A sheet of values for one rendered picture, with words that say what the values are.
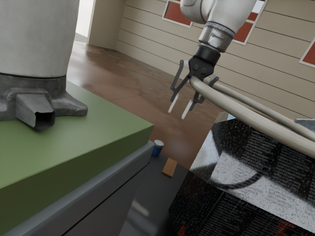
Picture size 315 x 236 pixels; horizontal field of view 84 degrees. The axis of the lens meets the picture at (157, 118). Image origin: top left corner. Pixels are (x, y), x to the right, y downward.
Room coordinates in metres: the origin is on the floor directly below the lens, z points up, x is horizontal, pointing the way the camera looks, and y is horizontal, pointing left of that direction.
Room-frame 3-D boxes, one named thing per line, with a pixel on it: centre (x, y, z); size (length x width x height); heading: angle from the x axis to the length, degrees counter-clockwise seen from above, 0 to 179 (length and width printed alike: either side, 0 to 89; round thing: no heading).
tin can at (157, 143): (1.51, -0.10, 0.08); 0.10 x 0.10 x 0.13
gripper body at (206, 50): (0.58, -0.07, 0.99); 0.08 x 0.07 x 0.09; 87
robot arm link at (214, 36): (0.58, -0.08, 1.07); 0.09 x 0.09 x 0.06
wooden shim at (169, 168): (1.37, -0.27, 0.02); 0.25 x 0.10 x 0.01; 170
